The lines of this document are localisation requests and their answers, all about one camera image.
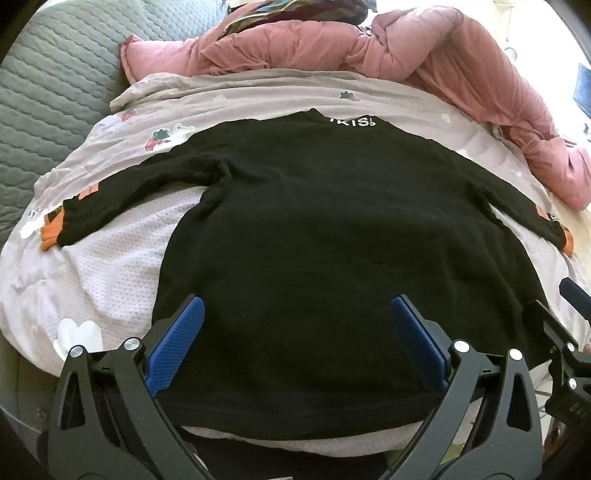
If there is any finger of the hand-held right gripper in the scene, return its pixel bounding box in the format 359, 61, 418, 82
527, 300, 591, 370
558, 277, 591, 321

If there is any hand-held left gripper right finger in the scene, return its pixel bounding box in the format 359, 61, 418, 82
376, 294, 544, 480

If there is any dark multicoloured pillow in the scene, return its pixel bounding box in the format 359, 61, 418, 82
222, 0, 377, 33

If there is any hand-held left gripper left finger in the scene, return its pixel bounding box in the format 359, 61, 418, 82
46, 295, 218, 480

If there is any black sweater with orange cuffs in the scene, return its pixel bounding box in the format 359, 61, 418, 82
41, 108, 575, 441

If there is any pink quilt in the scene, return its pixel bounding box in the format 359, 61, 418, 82
120, 7, 591, 213

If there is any pale pink printed blanket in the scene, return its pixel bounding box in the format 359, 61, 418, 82
0, 69, 591, 457

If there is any dark blue monitor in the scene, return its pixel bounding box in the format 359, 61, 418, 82
574, 64, 591, 110

